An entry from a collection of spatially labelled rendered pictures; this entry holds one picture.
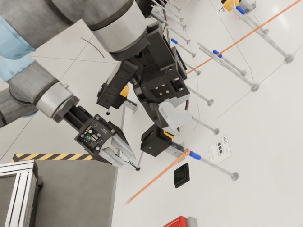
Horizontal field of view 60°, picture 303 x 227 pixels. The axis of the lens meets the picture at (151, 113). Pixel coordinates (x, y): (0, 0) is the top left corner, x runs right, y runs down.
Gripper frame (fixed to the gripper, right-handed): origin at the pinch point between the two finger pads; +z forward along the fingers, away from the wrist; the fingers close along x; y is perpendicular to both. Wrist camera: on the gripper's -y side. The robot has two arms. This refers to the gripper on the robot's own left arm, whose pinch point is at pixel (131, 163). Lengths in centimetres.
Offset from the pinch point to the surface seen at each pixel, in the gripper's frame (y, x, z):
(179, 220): 20.2, -1.5, 8.2
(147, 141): 9.8, 5.7, -2.3
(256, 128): 23.6, 17.8, 7.7
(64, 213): -111, -52, 9
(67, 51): -269, 48, -99
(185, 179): 13.0, 4.7, 7.8
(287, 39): 22.2, 34.7, 3.0
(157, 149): 9.3, 5.7, 0.4
